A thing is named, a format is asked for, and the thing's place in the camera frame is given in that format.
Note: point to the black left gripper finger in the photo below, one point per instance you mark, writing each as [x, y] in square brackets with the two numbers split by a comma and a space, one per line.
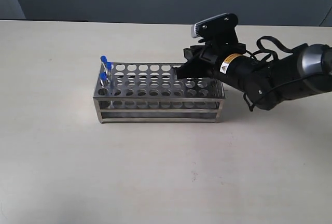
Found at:
[195, 68]

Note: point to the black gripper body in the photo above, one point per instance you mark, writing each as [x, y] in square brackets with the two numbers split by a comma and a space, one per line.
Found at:
[232, 66]

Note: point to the blue capped tube back row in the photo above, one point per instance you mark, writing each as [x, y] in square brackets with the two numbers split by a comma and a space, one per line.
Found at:
[104, 79]

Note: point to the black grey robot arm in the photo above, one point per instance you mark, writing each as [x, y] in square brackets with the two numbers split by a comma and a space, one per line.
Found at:
[264, 84]

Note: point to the stainless steel test tube rack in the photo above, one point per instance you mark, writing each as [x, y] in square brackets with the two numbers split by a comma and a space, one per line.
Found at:
[150, 92]

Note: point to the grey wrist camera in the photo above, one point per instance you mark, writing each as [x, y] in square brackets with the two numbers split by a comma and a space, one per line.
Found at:
[220, 27]

